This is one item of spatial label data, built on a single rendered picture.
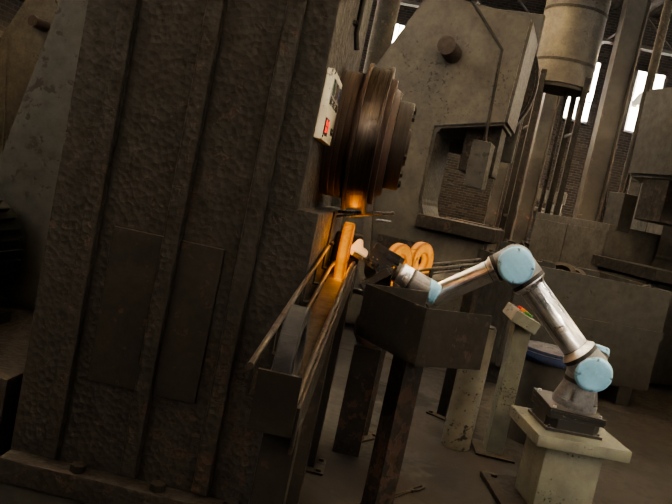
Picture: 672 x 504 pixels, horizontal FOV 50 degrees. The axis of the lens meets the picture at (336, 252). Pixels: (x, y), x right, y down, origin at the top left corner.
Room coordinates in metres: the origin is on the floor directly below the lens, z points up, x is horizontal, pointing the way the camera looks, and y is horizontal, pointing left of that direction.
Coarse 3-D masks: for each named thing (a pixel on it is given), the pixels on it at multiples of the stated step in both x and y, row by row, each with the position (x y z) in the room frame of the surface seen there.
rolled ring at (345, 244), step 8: (344, 224) 2.31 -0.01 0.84; (352, 224) 2.31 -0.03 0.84; (344, 232) 2.27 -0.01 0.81; (352, 232) 2.28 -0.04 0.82; (344, 240) 2.26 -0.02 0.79; (352, 240) 2.41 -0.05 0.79; (344, 248) 2.25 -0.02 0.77; (344, 256) 2.25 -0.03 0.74; (336, 264) 2.26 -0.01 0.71; (344, 264) 2.25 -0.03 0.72; (336, 272) 2.28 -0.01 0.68; (344, 272) 2.29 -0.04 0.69
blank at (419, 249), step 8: (416, 248) 2.90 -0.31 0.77; (424, 248) 2.93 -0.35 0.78; (432, 248) 2.98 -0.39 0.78; (416, 256) 2.90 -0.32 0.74; (424, 256) 2.97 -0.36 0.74; (432, 256) 2.99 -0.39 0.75; (416, 264) 2.91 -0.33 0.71; (424, 264) 2.97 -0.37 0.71; (432, 264) 3.00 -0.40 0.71; (424, 272) 2.97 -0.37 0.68
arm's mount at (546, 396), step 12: (540, 396) 2.48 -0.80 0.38; (540, 408) 2.47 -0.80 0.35; (552, 408) 2.37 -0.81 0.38; (564, 408) 2.40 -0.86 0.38; (540, 420) 2.44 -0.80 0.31; (552, 420) 2.39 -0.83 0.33; (564, 420) 2.38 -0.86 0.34; (576, 420) 2.38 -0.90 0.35; (588, 420) 2.38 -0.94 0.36; (600, 420) 2.38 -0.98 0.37; (564, 432) 2.38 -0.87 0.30; (576, 432) 2.38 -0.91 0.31; (588, 432) 2.38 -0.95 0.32
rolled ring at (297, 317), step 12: (288, 312) 1.22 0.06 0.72; (300, 312) 1.23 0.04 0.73; (288, 324) 1.20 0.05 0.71; (300, 324) 1.20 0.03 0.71; (288, 336) 1.18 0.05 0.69; (300, 336) 1.20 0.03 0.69; (276, 348) 1.17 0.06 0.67; (288, 348) 1.17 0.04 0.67; (300, 348) 1.32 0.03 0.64; (276, 360) 1.17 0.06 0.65; (288, 360) 1.16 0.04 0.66; (300, 360) 1.31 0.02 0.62; (288, 372) 1.16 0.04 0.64
